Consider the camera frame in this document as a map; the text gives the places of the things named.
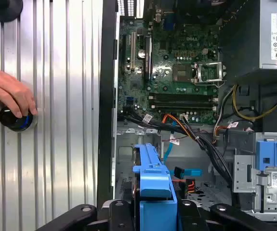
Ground hard disk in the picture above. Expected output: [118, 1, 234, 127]
[132, 143, 178, 231]

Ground yellow wire bundle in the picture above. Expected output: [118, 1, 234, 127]
[231, 84, 277, 121]

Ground open black PC case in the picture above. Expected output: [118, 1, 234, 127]
[96, 0, 277, 231]

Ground orange flat wire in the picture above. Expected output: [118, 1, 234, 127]
[161, 114, 195, 140]

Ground locking lever wire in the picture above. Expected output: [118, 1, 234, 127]
[193, 78, 227, 88]

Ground CPU socket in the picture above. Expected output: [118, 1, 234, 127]
[172, 64, 195, 84]

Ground grey power supply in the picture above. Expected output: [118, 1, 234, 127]
[219, 0, 277, 84]

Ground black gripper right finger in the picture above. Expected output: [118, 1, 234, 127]
[178, 199, 277, 231]

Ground green Dell motherboard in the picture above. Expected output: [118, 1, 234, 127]
[118, 18, 220, 126]

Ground round black tool blue ring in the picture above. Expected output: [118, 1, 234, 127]
[0, 107, 34, 132]

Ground grey white wire bundle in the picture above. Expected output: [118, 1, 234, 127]
[213, 85, 234, 145]

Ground black round object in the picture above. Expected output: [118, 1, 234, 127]
[0, 0, 24, 23]

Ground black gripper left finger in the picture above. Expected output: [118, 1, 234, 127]
[36, 199, 135, 231]

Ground black plug multicoloured disk wire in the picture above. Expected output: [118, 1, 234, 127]
[171, 178, 196, 200]

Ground black cable bundle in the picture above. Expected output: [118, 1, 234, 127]
[118, 112, 239, 205]

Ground long black expansion slot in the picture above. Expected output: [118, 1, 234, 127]
[143, 35, 153, 82]

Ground metal disk bay cage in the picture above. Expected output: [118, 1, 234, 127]
[232, 131, 277, 218]

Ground black RAM slot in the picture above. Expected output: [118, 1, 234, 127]
[150, 105, 219, 110]
[149, 94, 219, 98]
[149, 97, 219, 102]
[149, 102, 219, 106]

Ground metal socket cover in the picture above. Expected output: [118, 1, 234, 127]
[192, 62, 226, 86]

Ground short black expansion slot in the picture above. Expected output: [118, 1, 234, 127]
[121, 35, 127, 74]

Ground light blue disk wire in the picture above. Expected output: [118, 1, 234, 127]
[162, 120, 203, 180]

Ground person's bare hand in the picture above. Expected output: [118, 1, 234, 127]
[0, 62, 39, 121]

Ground white expansion slot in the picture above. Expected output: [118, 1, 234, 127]
[130, 31, 137, 70]

